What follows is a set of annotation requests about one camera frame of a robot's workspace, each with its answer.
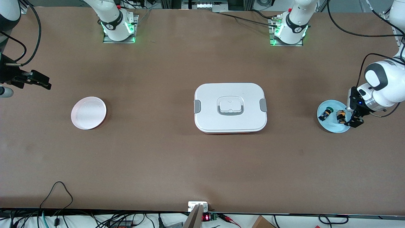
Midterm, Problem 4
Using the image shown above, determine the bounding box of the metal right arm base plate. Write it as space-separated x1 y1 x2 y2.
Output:
103 14 139 44

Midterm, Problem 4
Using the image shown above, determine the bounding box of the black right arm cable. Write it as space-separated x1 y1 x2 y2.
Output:
0 0 42 66

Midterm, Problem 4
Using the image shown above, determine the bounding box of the thin black looped cable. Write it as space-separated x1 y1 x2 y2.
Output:
40 181 74 216

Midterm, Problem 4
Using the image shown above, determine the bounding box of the small white mount box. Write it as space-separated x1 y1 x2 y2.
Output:
188 201 209 212

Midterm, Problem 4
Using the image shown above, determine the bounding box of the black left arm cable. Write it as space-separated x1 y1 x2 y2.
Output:
327 0 405 118

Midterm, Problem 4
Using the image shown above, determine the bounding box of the white lidded container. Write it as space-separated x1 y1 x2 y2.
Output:
194 83 268 134

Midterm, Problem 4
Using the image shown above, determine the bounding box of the pink round plate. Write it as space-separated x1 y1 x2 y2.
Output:
71 97 107 130

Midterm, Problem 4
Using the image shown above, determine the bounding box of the light blue round plate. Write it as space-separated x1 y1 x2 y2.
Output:
317 100 352 133

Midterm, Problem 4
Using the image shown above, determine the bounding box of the aluminium profile bar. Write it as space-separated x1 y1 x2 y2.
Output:
183 204 203 228

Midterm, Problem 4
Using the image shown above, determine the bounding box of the black coiled floor cable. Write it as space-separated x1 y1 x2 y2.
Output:
318 214 349 225

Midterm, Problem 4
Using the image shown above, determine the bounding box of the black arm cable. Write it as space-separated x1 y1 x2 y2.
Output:
327 0 405 118
0 0 42 66

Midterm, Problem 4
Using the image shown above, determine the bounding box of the aluminium frame rail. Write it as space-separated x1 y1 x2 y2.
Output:
379 11 400 48

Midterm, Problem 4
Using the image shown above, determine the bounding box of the brown cardboard box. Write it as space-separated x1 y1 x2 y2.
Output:
252 215 276 228

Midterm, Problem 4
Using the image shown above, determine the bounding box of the black cable on table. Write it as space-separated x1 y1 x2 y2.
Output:
218 12 279 28

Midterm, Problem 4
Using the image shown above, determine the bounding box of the green and black switch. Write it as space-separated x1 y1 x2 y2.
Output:
318 107 333 122

